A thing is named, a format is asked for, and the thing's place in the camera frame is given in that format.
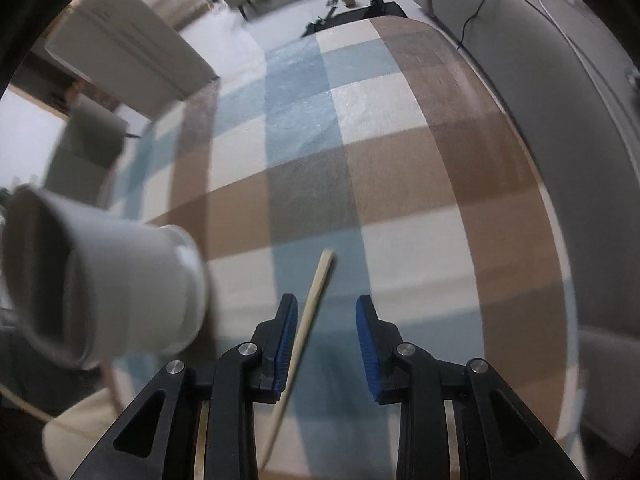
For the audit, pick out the white utensil holder cup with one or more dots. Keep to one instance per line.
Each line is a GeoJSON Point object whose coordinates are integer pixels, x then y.
{"type": "Point", "coordinates": [88, 287]}

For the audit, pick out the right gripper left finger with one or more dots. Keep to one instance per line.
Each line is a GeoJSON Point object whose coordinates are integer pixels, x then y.
{"type": "Point", "coordinates": [157, 436]}

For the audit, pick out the grey ottoman near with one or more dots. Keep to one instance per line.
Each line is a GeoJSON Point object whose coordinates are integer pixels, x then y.
{"type": "Point", "coordinates": [87, 149]}

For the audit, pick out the plaid tablecloth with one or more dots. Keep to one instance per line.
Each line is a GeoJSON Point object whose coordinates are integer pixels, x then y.
{"type": "Point", "coordinates": [378, 141]}

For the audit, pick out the white suitcase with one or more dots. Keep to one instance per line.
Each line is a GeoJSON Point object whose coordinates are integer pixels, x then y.
{"type": "Point", "coordinates": [125, 49]}

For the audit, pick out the grey sofa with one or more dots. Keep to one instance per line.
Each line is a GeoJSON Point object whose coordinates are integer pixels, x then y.
{"type": "Point", "coordinates": [561, 74]}

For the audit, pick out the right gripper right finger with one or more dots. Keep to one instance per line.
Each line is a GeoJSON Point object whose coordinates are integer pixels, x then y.
{"type": "Point", "coordinates": [498, 436]}

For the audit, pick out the wooden chopstick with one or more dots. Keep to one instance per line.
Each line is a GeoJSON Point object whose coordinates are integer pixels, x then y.
{"type": "Point", "coordinates": [304, 329]}

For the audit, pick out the black bag on floor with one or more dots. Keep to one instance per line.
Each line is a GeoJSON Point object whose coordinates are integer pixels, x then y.
{"type": "Point", "coordinates": [375, 9]}

